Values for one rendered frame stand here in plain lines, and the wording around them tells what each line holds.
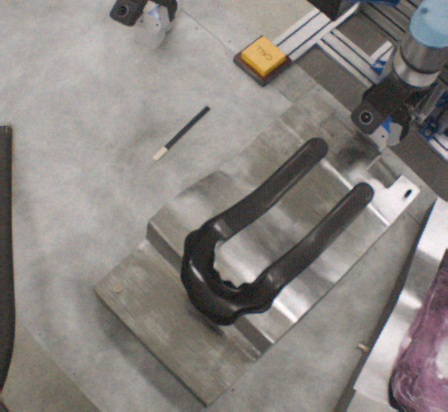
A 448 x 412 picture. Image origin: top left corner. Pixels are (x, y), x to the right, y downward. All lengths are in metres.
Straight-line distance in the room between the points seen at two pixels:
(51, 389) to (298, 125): 1.10
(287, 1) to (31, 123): 1.37
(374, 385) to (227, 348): 0.24
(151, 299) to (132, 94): 0.40
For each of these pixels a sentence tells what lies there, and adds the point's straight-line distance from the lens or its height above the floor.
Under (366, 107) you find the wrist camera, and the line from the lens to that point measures 1.13.
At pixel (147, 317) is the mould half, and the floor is 0.86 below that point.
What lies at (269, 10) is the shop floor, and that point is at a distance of 2.45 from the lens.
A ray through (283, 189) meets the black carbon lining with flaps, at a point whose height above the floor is 0.88.
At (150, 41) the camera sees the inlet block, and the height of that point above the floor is 0.82.
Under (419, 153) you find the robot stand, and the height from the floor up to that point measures 0.21.
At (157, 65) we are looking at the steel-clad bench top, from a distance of 1.35.
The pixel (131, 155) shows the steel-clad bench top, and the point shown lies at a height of 0.80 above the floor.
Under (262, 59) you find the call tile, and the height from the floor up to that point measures 0.84.
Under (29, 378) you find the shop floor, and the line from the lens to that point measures 2.00.
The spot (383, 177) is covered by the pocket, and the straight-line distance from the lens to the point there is 1.22.
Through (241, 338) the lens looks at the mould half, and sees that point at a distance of 1.10.
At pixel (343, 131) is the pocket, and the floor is 0.86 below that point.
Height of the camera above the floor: 1.94
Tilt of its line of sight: 68 degrees down
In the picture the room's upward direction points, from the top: 10 degrees clockwise
